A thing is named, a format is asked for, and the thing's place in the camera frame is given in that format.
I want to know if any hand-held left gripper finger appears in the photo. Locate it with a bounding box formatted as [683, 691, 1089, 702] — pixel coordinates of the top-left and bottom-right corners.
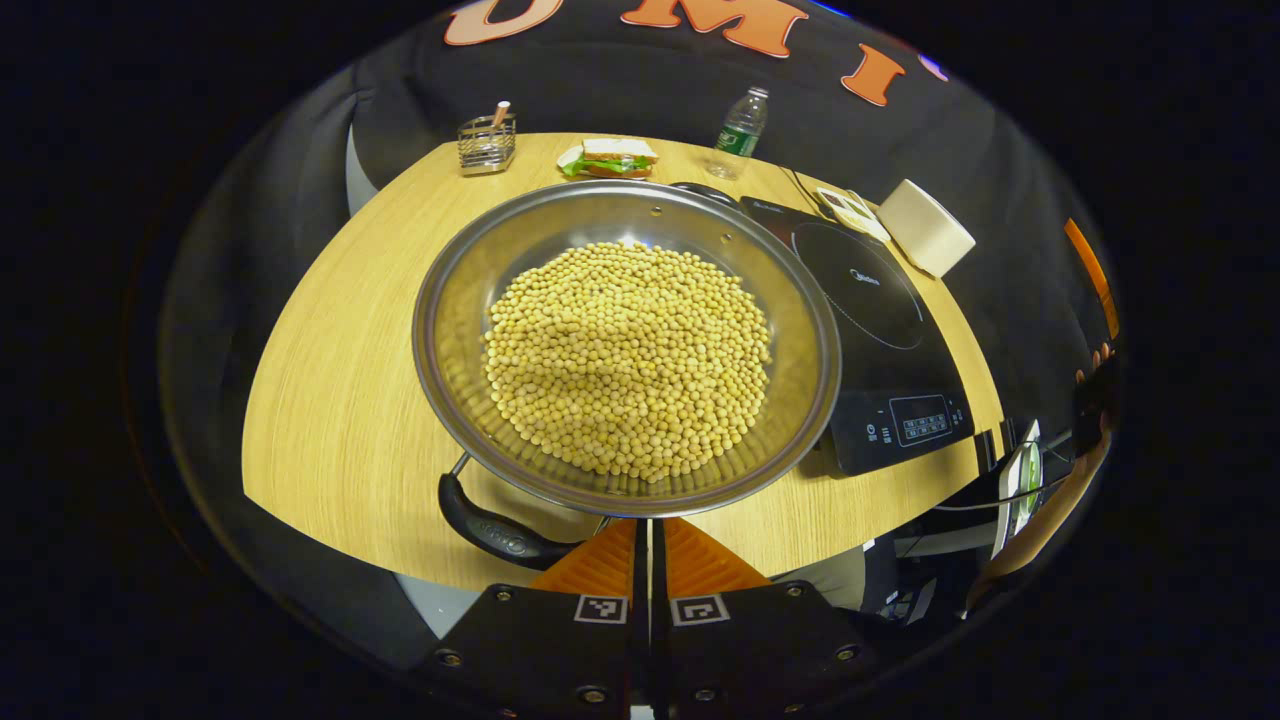
[415, 517, 651, 720]
[651, 517, 881, 720]

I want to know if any black induction cooktop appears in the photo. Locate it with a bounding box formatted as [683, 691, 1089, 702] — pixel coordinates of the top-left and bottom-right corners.
[740, 196, 976, 477]

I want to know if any stainless steel pot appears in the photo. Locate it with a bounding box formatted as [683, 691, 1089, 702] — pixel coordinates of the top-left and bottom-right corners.
[412, 180, 843, 571]

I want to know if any white edged screen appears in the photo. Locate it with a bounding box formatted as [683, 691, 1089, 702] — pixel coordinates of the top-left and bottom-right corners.
[990, 418, 1047, 561]

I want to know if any white toaster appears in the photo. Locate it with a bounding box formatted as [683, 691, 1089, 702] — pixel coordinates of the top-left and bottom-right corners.
[878, 179, 977, 279]

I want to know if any white divided bean dish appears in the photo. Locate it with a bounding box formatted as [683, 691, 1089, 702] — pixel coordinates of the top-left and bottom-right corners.
[815, 186, 891, 243]

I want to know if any pile of soybeans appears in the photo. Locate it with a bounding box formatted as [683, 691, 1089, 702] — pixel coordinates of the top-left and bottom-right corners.
[483, 241, 774, 483]

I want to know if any clear plastic water bottle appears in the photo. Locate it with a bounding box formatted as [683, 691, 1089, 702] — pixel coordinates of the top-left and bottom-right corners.
[705, 87, 770, 181]

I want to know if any lettuce sandwich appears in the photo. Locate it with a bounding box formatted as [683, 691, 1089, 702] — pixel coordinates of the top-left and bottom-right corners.
[558, 138, 661, 181]

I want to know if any black power cable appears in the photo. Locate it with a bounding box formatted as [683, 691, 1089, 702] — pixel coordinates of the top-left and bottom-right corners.
[780, 168, 831, 216]

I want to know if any wire mesh holder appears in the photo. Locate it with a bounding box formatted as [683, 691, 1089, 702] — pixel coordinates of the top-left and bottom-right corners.
[458, 112, 518, 177]

